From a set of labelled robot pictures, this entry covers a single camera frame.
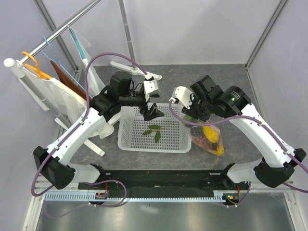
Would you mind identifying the white garment bag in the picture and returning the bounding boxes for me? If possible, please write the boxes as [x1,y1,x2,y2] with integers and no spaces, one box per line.
[18,64,91,130]

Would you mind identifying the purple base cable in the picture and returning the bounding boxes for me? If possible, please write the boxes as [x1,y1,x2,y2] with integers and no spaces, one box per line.
[44,180,127,219]
[215,182,252,209]

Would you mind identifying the mangosteen with green calyx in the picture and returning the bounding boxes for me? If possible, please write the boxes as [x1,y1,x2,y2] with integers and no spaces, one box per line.
[183,115,192,127]

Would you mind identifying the white plastic basket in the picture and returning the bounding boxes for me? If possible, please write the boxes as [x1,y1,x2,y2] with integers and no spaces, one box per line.
[117,103,192,153]

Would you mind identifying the purple grape bunch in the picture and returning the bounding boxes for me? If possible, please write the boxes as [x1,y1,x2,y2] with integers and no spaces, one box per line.
[192,137,218,151]

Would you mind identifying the blue wire hanger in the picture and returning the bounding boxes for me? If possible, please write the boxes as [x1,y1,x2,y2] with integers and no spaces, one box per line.
[43,37,92,102]

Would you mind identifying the clear zip top bag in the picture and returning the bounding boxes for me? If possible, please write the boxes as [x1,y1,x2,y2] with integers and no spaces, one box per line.
[183,123,224,156]

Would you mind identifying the dark mangosteen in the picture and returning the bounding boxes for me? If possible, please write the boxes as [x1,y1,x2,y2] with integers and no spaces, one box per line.
[191,127,205,139]

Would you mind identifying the clear plastic garment cover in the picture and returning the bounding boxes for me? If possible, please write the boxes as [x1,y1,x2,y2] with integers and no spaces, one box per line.
[69,28,121,139]

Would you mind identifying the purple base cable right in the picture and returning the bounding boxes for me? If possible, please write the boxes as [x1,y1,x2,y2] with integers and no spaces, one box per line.
[215,182,252,209]

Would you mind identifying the orange hanger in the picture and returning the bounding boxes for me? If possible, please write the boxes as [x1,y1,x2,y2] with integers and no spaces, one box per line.
[22,51,52,80]

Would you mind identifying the rack pole with white foot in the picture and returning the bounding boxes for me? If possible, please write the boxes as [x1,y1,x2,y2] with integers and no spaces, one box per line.
[109,0,163,81]

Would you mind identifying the yellow mango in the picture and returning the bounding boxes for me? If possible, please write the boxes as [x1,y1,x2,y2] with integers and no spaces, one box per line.
[209,146,224,156]
[202,126,220,143]

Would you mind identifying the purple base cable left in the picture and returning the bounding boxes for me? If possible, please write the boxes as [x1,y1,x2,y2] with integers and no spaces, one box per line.
[44,180,127,219]

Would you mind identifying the teal and white hanger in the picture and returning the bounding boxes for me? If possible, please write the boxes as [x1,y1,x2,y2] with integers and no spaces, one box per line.
[69,28,105,97]

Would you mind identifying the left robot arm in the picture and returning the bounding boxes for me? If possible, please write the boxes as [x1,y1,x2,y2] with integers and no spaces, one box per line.
[33,71,164,190]

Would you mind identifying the brown wooden hanger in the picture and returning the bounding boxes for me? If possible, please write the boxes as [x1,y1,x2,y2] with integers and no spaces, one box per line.
[50,61,86,100]

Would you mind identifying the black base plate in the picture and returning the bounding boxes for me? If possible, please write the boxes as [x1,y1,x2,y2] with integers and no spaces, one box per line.
[78,167,249,198]

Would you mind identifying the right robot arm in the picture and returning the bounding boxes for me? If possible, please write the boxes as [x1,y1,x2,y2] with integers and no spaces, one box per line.
[173,76,307,190]

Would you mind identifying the loose green grape leaves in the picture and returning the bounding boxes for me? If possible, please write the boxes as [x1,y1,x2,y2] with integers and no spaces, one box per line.
[142,125,162,143]

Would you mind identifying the light blue cable duct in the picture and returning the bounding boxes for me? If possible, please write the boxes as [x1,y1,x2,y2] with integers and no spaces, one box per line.
[44,192,227,203]

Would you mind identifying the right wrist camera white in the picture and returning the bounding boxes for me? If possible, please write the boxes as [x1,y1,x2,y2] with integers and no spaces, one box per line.
[169,86,194,109]

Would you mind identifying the silver clothes rack rail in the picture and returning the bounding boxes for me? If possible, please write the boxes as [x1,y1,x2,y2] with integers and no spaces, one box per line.
[29,0,100,68]

